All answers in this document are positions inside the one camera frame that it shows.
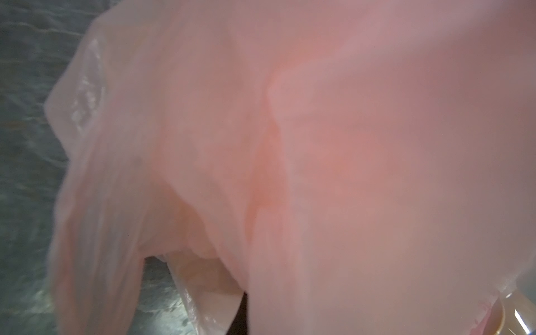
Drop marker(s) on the pink plastic shopping bag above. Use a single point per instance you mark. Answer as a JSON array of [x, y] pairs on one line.
[[352, 167]]

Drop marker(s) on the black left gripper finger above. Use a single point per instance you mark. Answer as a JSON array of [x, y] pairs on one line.
[[239, 325]]

